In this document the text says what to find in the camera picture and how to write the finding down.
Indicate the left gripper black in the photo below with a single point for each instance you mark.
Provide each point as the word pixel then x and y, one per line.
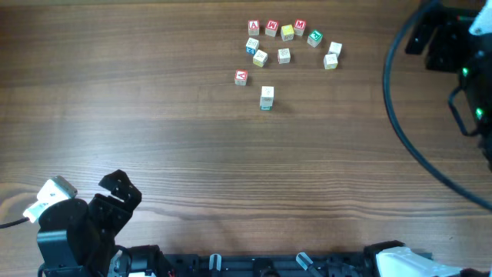
pixel 119 215

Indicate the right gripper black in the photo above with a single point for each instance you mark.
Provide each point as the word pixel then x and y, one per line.
pixel 449 34

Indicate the brown picture block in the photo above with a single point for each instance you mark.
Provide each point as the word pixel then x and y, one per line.
pixel 284 56

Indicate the white block blue side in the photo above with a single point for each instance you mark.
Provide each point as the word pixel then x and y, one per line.
pixel 266 101

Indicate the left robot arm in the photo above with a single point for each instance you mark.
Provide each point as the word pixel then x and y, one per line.
pixel 77 238

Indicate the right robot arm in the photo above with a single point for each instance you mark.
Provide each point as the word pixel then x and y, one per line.
pixel 470 101

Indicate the plain block far right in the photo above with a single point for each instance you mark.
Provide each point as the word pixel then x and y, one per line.
pixel 335 48

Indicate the yellow sided block right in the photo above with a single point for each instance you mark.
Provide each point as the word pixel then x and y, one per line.
pixel 330 61

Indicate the yellow sided block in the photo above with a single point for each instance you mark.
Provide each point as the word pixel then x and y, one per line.
pixel 260 58
pixel 330 61

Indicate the green letter block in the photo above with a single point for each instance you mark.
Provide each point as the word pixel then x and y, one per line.
pixel 315 38

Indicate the red M block right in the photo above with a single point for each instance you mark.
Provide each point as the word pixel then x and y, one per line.
pixel 299 26

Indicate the yellow top block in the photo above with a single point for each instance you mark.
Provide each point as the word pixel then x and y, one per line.
pixel 287 33

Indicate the red M block tilted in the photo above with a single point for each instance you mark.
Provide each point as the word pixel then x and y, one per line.
pixel 271 28

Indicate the red A block lower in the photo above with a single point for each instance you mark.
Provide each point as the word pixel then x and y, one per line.
pixel 241 77

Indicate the yellow sided block centre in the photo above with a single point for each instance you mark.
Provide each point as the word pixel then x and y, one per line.
pixel 260 58

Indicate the red A block top-left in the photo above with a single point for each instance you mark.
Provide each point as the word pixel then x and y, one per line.
pixel 253 27

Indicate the blue sided block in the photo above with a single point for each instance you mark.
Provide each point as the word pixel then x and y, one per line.
pixel 252 46

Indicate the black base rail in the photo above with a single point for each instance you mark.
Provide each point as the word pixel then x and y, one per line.
pixel 334 264

